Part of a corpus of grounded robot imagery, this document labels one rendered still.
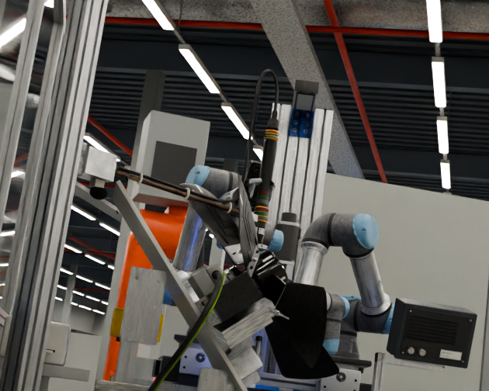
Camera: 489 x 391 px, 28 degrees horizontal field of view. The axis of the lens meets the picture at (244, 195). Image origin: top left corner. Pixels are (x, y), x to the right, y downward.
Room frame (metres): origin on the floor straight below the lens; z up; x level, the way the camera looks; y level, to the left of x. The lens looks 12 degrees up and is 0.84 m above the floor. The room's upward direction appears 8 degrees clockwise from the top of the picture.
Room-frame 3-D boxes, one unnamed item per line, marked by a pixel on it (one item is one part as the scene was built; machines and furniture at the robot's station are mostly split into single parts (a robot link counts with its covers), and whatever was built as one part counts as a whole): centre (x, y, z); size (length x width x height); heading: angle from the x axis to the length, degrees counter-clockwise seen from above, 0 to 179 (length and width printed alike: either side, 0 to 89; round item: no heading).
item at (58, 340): (2.59, 0.49, 0.91); 0.17 x 0.16 x 0.11; 98
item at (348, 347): (3.63, -0.43, 1.09); 0.15 x 0.15 x 0.10
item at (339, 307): (3.17, -0.33, 1.17); 0.11 x 0.08 x 0.09; 135
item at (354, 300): (3.63, -0.43, 1.20); 0.13 x 0.12 x 0.14; 62
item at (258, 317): (2.51, -0.04, 1.03); 0.15 x 0.10 x 0.14; 98
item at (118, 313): (3.18, 0.29, 1.02); 0.16 x 0.10 x 0.11; 98
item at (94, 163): (2.43, 0.40, 1.37); 0.10 x 0.07 x 0.08; 133
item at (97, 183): (2.46, 0.37, 1.31); 0.05 x 0.04 x 0.05; 133
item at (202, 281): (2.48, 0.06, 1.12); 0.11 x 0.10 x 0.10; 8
